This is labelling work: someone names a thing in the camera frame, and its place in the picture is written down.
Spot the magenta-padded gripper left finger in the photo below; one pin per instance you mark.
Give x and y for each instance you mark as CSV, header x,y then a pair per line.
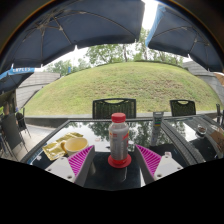
x,y
80,160

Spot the blue parasol with white print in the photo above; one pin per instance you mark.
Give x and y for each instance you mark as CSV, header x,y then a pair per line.
x,y
13,78

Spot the clear red-capped drink bottle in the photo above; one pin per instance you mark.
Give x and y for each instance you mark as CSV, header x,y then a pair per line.
x,y
118,140

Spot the small dark bowl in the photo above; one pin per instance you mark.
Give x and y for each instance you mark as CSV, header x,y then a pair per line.
x,y
201,130

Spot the dark slatted plastic chair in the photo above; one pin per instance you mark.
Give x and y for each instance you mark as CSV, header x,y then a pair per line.
x,y
182,108
103,110
218,113

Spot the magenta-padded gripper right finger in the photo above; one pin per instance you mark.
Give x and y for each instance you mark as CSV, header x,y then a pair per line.
x,y
150,160

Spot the dark blue parasol, light-blue edge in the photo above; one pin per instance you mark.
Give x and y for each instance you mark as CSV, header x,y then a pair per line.
x,y
186,40

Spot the grey wicker chair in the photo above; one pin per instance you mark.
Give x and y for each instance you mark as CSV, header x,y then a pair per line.
x,y
21,121
11,131

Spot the large dark blue parasol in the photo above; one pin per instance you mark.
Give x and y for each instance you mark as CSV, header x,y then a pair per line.
x,y
76,30

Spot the flat round red coaster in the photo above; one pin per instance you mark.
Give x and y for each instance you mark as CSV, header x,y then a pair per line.
x,y
119,164

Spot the person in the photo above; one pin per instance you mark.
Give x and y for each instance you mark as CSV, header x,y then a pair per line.
x,y
6,108

